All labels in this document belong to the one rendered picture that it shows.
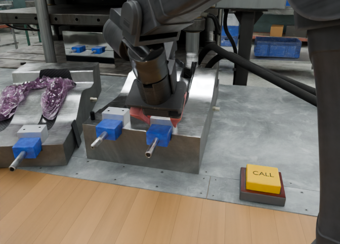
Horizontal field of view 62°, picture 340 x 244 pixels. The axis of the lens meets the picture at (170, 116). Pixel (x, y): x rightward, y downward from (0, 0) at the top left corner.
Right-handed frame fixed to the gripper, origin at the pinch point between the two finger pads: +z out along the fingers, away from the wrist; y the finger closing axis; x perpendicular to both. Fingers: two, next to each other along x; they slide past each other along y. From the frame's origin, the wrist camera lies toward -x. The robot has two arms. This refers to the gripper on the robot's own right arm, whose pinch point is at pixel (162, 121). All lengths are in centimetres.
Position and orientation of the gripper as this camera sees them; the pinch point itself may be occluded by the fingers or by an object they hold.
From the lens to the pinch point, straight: 58.6
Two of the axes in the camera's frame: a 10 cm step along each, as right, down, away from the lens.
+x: -2.0, 8.1, -5.6
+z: 1.1, 5.8, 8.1
